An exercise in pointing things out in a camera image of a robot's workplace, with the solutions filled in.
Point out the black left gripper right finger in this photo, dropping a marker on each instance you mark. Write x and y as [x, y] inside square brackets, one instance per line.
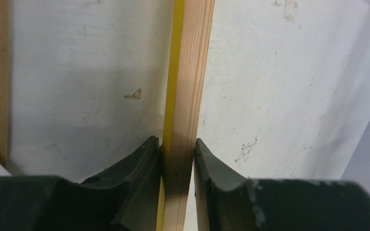
[228, 201]

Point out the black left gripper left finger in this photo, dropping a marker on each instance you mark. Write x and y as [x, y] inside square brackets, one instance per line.
[123, 197]

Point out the yellow wooden picture frame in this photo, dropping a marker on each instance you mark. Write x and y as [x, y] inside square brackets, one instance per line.
[190, 40]

